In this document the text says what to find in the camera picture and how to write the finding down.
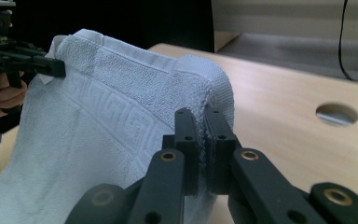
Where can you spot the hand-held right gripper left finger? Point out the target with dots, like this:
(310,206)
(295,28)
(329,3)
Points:
(174,174)

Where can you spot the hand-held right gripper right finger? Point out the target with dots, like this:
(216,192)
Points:
(239,180)

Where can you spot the light blue terry towel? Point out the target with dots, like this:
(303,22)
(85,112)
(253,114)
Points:
(99,124)

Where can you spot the beige cabinet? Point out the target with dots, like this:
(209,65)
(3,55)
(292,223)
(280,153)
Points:
(227,39)

